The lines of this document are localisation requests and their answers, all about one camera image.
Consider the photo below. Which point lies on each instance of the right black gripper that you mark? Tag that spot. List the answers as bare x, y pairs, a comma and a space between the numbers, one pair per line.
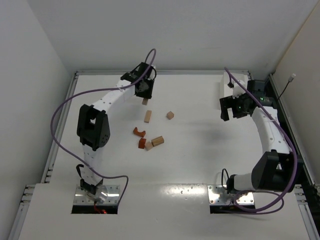
227, 104

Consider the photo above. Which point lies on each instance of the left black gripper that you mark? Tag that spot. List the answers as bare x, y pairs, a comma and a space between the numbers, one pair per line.
145, 92

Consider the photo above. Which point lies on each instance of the white perforated box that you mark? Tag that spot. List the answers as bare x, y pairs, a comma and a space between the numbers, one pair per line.
224, 89

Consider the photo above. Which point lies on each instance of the long light wood block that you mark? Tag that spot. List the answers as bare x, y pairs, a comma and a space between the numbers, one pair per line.
147, 116

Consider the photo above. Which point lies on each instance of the light wood rectangular block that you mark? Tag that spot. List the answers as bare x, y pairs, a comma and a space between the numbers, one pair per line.
144, 101

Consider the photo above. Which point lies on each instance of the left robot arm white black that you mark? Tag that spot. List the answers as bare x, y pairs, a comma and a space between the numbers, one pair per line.
93, 128

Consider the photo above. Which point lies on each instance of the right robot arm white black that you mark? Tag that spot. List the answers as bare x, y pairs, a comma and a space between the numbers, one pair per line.
273, 172

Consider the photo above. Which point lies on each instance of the light wood cube block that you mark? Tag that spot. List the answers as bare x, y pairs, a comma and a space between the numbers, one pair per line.
170, 115

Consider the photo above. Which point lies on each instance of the red arch wood block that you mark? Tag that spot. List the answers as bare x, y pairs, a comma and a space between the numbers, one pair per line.
138, 133

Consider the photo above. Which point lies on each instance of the red small wood block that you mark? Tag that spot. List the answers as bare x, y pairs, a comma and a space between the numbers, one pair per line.
141, 143

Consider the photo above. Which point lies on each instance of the light wood cylinder block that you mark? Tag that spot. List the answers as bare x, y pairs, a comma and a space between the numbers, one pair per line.
157, 141

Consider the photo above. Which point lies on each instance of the small light wood cube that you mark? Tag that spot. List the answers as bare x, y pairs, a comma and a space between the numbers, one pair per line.
148, 145

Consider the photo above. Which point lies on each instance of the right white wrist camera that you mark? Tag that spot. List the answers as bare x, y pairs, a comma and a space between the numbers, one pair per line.
235, 90

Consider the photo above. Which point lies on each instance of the black wall cable white plug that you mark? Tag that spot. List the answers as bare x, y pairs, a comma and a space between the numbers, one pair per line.
271, 91

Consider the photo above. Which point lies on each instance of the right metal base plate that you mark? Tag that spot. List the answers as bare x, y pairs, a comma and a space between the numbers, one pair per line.
218, 196

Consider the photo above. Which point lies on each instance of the metal base plate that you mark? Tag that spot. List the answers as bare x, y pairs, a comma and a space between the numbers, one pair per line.
106, 195
218, 196

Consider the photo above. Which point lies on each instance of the aluminium table frame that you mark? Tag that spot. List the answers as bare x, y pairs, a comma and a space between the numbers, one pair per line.
166, 195

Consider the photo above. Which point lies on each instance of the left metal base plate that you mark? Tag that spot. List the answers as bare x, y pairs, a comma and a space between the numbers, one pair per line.
106, 195

